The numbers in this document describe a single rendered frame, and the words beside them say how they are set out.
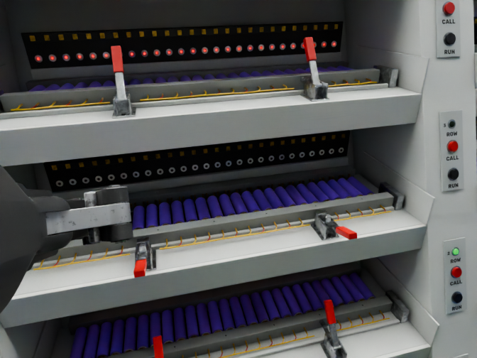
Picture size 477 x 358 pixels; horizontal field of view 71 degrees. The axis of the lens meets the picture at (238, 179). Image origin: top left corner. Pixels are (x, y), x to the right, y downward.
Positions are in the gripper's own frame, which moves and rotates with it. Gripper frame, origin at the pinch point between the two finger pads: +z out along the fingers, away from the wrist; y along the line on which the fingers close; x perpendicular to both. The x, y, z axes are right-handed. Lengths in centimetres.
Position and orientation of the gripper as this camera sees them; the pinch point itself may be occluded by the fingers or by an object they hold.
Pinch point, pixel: (76, 218)
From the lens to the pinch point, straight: 30.7
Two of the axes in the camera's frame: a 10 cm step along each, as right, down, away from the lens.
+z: -1.5, 0.7, 9.9
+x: 1.3, 9.9, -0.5
